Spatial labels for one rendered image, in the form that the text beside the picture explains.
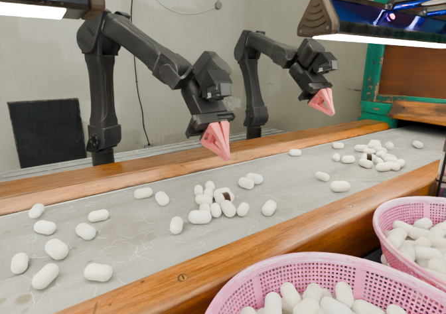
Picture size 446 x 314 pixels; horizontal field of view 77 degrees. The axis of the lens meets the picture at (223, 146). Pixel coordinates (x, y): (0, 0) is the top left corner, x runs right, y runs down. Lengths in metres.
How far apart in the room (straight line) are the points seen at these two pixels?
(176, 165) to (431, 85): 0.98
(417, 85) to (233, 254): 1.09
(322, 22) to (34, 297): 0.56
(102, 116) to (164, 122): 1.89
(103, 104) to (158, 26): 1.90
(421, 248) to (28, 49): 2.39
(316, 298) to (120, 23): 0.68
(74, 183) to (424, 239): 0.61
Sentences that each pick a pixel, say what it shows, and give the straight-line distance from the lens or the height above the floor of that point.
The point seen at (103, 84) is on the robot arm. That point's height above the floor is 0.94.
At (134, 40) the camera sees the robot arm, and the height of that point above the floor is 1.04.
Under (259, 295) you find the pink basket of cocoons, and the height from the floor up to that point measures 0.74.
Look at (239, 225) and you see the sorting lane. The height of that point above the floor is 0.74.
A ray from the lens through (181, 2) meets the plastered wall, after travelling 2.81.
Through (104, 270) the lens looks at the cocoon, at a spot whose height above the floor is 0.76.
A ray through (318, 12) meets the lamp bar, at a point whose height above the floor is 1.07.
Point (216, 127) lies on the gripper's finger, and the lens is 0.57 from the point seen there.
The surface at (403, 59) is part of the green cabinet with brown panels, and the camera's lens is 1.35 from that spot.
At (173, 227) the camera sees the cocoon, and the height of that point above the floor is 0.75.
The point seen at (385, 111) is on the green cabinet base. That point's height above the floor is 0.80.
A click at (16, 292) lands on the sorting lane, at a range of 0.43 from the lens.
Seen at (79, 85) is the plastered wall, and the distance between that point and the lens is 2.49.
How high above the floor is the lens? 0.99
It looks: 16 degrees down
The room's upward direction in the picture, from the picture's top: straight up
